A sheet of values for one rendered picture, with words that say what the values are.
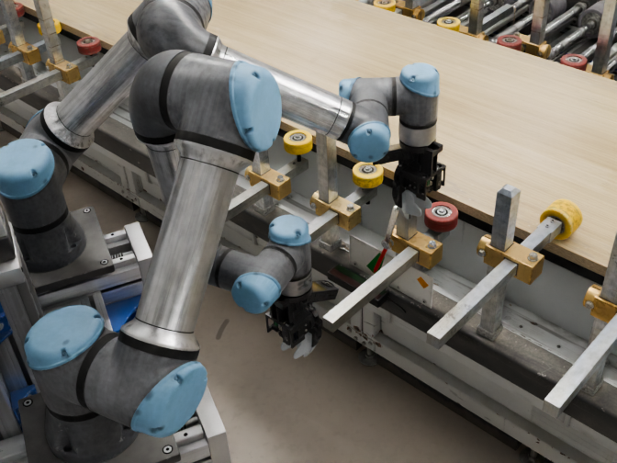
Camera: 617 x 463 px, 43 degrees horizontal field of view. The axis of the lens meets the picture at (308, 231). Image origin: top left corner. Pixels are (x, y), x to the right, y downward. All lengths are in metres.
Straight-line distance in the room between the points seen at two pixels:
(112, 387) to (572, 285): 1.20
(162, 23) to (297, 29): 1.47
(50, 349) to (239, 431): 1.51
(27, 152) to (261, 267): 0.52
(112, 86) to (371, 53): 1.25
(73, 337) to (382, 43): 1.79
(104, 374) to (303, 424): 1.53
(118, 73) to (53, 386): 0.63
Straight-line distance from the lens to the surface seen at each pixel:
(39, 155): 1.58
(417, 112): 1.54
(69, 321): 1.20
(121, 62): 1.54
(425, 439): 2.57
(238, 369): 2.77
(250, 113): 1.06
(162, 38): 1.37
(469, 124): 2.26
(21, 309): 1.40
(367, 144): 1.40
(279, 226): 1.43
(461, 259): 2.13
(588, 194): 2.04
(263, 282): 1.35
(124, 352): 1.11
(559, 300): 2.02
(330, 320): 1.69
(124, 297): 1.75
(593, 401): 1.82
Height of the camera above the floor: 2.07
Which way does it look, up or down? 39 degrees down
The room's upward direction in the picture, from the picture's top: 4 degrees counter-clockwise
